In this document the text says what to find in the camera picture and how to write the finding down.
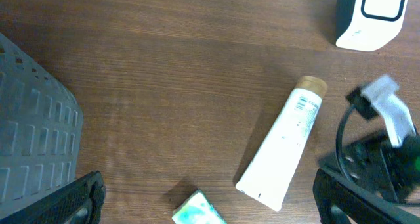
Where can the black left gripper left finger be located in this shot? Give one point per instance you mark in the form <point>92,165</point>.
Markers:
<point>79,202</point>

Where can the white barcode scanner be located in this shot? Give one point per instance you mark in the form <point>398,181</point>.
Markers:
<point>368,25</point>

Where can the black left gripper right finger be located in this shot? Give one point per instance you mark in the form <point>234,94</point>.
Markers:
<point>341,201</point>

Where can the white cosmetic tube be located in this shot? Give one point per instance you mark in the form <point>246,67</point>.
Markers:
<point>268,175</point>

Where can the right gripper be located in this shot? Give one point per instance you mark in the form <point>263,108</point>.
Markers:
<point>373,164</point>

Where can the grey plastic mesh basket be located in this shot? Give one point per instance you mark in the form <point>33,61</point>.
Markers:
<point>41,127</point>

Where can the teal tissue pack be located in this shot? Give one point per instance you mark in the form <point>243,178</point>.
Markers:
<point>197,210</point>

